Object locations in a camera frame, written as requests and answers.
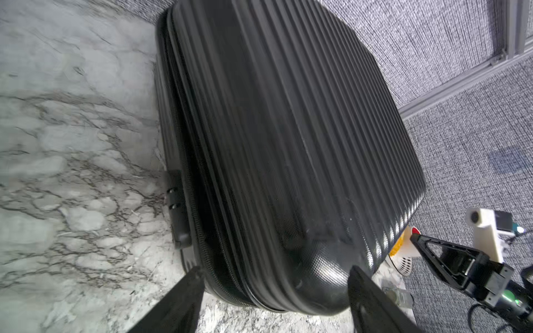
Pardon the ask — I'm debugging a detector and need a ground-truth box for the aluminium cage frame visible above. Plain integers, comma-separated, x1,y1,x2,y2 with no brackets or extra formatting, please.
398,1,532,119

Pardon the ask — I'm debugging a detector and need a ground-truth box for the white cup red inside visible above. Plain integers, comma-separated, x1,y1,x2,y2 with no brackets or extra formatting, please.
397,226,421,258

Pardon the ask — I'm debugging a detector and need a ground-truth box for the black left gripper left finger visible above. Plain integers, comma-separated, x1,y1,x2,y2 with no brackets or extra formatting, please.
129,266,205,333

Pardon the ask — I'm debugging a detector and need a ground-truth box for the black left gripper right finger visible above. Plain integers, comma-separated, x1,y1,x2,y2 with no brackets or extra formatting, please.
348,266,423,333

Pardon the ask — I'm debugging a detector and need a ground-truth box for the black ribbed hard-shell suitcase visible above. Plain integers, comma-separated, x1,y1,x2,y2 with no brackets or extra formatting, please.
155,1,426,316

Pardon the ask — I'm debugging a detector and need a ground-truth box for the white perforated plate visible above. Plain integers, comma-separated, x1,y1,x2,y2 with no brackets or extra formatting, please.
386,255,414,277

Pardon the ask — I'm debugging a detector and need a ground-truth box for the clear glass spice jar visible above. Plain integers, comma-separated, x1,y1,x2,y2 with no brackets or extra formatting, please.
382,286,414,309

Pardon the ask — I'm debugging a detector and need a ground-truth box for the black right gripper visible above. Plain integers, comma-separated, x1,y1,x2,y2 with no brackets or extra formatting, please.
410,234,532,329

